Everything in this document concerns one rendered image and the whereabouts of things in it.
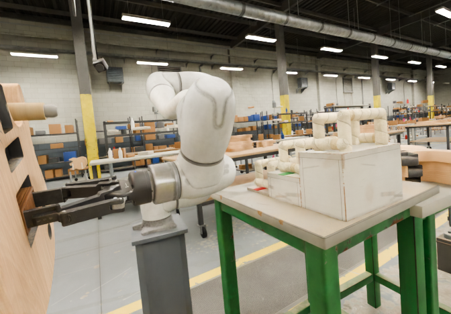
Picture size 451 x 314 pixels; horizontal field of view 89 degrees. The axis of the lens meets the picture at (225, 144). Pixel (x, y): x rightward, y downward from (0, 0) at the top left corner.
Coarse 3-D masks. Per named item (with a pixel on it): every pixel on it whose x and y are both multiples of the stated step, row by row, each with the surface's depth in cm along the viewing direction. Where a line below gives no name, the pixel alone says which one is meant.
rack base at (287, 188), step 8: (272, 176) 81; (280, 176) 78; (288, 176) 74; (296, 176) 72; (272, 184) 82; (280, 184) 78; (288, 184) 75; (296, 184) 71; (272, 192) 82; (280, 192) 79; (288, 192) 75; (296, 192) 72; (280, 200) 79; (288, 200) 75; (296, 200) 72
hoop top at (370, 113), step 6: (372, 108) 66; (378, 108) 67; (342, 114) 59; (348, 114) 59; (354, 114) 60; (360, 114) 61; (366, 114) 63; (372, 114) 64; (378, 114) 65; (384, 114) 67; (354, 120) 62
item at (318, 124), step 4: (312, 120) 68; (316, 120) 67; (320, 120) 66; (316, 124) 67; (320, 124) 66; (316, 128) 67; (320, 128) 66; (316, 132) 67; (320, 132) 67; (324, 132) 67; (316, 136) 67; (320, 136) 67; (324, 136) 67
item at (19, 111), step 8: (8, 104) 40; (16, 104) 40; (24, 104) 41; (32, 104) 41; (40, 104) 42; (16, 112) 40; (24, 112) 40; (32, 112) 41; (40, 112) 42; (16, 120) 41; (24, 120) 42
